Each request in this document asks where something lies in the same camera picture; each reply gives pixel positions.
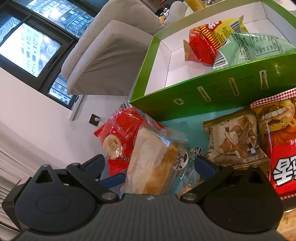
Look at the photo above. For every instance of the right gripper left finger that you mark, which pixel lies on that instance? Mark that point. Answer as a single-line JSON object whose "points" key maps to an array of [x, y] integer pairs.
{"points": [[89, 176]]}

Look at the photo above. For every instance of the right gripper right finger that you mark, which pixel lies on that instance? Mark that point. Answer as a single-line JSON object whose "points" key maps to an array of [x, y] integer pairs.
{"points": [[212, 175]]}

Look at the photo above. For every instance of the red pastry bag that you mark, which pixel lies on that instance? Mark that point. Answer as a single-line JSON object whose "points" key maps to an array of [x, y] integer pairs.
{"points": [[117, 135]]}

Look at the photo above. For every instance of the clear bread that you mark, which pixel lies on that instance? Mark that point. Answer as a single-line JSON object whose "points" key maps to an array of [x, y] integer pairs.
{"points": [[156, 155]]}

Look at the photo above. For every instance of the light green snack bag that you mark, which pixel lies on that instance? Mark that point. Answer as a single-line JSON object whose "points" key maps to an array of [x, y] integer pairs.
{"points": [[242, 48]]}

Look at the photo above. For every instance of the yellow red crayfish snack bag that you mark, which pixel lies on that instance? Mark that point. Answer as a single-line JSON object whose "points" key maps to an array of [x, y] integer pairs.
{"points": [[205, 40]]}

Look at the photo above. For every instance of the brown mushroom snack bag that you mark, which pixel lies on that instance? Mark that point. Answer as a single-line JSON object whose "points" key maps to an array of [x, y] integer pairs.
{"points": [[233, 141]]}

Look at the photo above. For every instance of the red cartoon snack bag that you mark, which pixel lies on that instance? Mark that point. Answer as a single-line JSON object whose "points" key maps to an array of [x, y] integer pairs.
{"points": [[276, 123]]}

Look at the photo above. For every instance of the green cardboard box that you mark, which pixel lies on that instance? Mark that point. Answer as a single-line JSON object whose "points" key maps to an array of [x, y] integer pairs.
{"points": [[168, 87]]}

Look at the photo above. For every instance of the grey recliner armchair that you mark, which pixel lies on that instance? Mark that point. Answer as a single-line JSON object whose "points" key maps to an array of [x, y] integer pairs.
{"points": [[107, 58]]}

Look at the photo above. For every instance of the yellow cylindrical can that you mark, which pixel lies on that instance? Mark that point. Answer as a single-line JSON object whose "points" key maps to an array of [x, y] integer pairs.
{"points": [[195, 5]]}

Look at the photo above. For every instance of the black wall socket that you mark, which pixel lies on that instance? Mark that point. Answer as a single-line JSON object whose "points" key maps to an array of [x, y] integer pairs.
{"points": [[94, 120]]}

